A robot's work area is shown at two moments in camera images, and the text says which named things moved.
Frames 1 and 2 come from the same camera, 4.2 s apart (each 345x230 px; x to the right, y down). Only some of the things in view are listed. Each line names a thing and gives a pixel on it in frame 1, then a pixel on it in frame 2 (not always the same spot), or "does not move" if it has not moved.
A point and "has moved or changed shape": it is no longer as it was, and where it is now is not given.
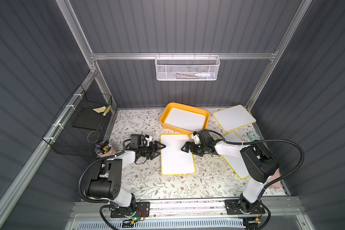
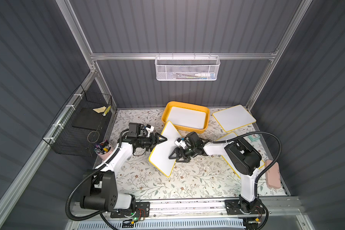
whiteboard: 234,118 does not move
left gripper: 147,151 to 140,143
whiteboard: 186,119 does not move
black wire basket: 83,121 does not move
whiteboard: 237,164 does not move
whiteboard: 174,161 has moved or changed shape
